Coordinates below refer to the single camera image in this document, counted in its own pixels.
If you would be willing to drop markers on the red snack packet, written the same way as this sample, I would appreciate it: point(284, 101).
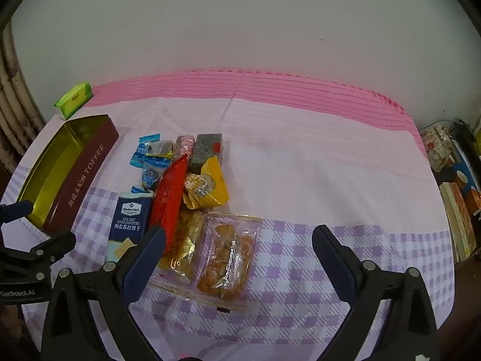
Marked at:
point(167, 203)

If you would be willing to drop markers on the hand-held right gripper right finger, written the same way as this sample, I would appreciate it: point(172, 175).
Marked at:
point(330, 255)

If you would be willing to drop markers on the maroon tin box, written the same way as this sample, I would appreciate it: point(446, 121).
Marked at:
point(86, 173)

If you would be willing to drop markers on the dark blue cracker packet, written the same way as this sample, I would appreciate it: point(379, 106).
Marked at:
point(127, 218)

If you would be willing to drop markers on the blue candy wrapper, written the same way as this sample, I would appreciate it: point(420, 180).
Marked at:
point(150, 178)
point(142, 152)

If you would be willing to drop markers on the golden snack packet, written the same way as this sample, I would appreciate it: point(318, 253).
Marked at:
point(186, 240)

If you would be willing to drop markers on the dark green block snack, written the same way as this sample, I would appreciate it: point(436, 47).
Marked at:
point(206, 150)

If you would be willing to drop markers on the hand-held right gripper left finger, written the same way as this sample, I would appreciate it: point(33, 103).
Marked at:
point(144, 259)

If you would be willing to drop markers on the pink purple checked tablecloth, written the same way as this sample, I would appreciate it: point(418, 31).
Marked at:
point(300, 158)

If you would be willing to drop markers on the clear zip bag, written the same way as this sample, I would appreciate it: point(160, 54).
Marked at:
point(180, 289)

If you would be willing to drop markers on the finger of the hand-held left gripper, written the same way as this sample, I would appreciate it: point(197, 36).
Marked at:
point(17, 210)
point(56, 244)

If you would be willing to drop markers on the yellow pastry packet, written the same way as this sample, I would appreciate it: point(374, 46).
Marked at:
point(214, 188)

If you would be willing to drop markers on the green tissue packet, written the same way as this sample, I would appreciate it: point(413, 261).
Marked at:
point(73, 99)

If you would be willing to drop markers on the pink snack bar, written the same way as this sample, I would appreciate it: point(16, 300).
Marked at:
point(186, 144)

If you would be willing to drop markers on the clear fried snack packet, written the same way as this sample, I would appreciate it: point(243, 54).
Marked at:
point(225, 259)

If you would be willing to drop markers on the blue picture box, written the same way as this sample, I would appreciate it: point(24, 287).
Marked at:
point(466, 180)

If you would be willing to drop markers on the orange patterned box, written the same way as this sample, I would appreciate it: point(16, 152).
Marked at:
point(460, 218)

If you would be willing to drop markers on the yellow-edged clear candy packet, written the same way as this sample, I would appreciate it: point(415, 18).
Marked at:
point(163, 148)

